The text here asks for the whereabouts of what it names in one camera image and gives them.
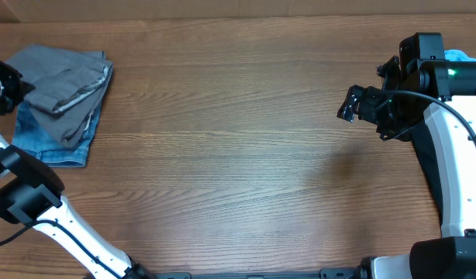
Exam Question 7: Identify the folded blue denim jeans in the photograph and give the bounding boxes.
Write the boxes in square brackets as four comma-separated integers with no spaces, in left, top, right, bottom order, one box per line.
[12,103,101,167]

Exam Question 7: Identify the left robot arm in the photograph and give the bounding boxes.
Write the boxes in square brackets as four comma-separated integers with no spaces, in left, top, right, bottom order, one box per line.
[0,134,154,278]

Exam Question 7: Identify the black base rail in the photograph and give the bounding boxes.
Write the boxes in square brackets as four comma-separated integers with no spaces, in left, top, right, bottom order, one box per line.
[125,267,372,279]

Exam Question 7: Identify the grey shorts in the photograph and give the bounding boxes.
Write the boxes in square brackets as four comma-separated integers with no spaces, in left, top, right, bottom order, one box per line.
[6,44,113,151]

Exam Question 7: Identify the light blue garment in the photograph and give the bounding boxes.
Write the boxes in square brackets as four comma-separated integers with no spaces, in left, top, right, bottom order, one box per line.
[444,50,476,62]

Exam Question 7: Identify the black garment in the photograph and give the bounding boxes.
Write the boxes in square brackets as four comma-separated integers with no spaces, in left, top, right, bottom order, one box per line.
[411,121,443,225]

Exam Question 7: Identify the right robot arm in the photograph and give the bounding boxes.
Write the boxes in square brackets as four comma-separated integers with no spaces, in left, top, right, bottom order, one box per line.
[337,33,476,278]

